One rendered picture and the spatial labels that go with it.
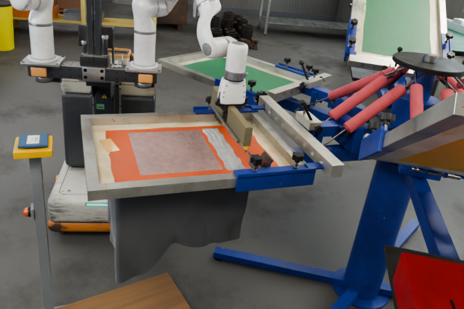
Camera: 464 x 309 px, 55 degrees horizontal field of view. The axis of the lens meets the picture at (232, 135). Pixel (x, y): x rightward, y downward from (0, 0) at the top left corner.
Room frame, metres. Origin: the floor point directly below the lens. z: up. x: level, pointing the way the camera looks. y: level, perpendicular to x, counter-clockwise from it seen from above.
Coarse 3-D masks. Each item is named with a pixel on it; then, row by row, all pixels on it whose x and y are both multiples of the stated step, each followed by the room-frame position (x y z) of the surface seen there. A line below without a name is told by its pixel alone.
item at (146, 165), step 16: (112, 160) 1.38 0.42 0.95; (128, 160) 1.39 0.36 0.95; (144, 160) 1.41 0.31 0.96; (160, 160) 1.42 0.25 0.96; (176, 160) 1.43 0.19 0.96; (192, 160) 1.45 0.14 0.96; (208, 160) 1.46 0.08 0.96; (128, 176) 1.28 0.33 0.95; (144, 176) 1.30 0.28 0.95; (160, 176) 1.31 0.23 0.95; (176, 176) 1.32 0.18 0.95
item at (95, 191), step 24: (96, 120) 1.65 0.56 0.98; (120, 120) 1.68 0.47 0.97; (144, 120) 1.72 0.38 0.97; (168, 120) 1.76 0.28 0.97; (192, 120) 1.80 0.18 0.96; (216, 120) 1.84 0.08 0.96; (264, 120) 1.83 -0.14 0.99; (288, 144) 1.61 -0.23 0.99; (96, 168) 1.25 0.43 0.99; (96, 192) 1.13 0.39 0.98; (120, 192) 1.15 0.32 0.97; (144, 192) 1.18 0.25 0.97; (168, 192) 1.21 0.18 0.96
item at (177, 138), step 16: (160, 128) 1.69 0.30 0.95; (176, 128) 1.71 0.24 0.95; (192, 128) 1.73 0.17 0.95; (224, 128) 1.77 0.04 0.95; (128, 144) 1.51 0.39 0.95; (144, 144) 1.53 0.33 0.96; (160, 144) 1.55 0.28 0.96; (176, 144) 1.56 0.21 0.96; (192, 144) 1.58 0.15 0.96; (208, 144) 1.59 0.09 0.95; (256, 144) 1.65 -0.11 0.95
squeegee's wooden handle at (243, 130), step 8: (216, 88) 1.75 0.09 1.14; (216, 96) 1.71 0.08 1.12; (232, 104) 1.60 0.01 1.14; (232, 112) 1.53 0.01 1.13; (232, 120) 1.52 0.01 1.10; (240, 120) 1.46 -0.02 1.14; (232, 128) 1.51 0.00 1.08; (240, 128) 1.44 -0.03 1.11; (248, 128) 1.40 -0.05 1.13; (240, 136) 1.43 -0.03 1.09; (248, 136) 1.41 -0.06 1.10; (248, 144) 1.41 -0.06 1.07
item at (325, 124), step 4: (300, 124) 1.72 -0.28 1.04; (324, 124) 1.74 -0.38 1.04; (328, 124) 1.75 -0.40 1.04; (332, 124) 1.75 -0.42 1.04; (336, 124) 1.76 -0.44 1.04; (324, 128) 1.72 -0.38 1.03; (328, 128) 1.73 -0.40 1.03; (332, 128) 1.74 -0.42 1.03; (336, 128) 1.74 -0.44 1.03; (312, 132) 1.70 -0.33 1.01; (316, 132) 1.71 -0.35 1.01; (324, 132) 1.72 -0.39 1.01; (328, 132) 1.73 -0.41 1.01; (332, 132) 1.74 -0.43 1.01; (336, 132) 1.75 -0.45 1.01; (324, 136) 1.72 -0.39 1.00; (328, 136) 1.73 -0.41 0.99; (332, 136) 1.74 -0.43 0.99
